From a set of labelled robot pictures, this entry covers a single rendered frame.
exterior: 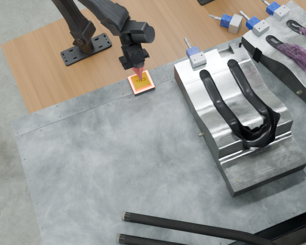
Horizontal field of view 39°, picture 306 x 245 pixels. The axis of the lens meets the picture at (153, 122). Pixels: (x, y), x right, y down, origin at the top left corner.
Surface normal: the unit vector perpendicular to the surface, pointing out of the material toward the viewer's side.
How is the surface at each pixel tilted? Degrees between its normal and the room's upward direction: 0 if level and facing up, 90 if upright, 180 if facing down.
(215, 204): 0
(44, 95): 0
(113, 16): 40
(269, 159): 0
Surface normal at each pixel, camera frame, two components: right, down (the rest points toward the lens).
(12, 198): -0.07, -0.44
